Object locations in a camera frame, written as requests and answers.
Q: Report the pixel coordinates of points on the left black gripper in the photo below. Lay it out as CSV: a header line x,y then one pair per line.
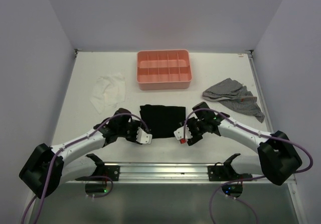
x,y
136,123

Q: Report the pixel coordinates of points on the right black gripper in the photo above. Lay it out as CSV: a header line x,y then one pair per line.
x,y
195,137

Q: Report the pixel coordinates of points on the black underwear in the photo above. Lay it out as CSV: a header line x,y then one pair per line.
x,y
162,120

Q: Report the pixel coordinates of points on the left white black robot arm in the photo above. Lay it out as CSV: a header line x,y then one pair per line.
x,y
48,167

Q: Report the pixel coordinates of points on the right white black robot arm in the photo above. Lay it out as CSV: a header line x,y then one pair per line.
x,y
275,156

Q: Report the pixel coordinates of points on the white underwear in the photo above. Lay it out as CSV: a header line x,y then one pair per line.
x,y
108,91

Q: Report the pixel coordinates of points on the grey striped underwear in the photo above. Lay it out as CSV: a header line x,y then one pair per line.
x,y
236,97

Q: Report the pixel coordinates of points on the pink divided plastic tray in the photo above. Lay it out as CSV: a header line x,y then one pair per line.
x,y
163,69

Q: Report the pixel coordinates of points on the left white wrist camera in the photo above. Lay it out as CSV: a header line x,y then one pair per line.
x,y
143,137

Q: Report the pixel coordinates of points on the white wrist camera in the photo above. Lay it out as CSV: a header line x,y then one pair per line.
x,y
182,134
143,137

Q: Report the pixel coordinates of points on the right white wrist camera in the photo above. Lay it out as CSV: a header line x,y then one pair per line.
x,y
182,134

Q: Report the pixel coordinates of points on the aluminium mounting rail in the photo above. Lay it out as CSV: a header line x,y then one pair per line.
x,y
152,171

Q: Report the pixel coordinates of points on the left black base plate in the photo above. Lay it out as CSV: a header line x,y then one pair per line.
x,y
110,171

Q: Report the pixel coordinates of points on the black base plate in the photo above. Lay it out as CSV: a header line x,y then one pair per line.
x,y
217,173
110,171

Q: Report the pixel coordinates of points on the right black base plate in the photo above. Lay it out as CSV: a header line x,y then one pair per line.
x,y
217,173

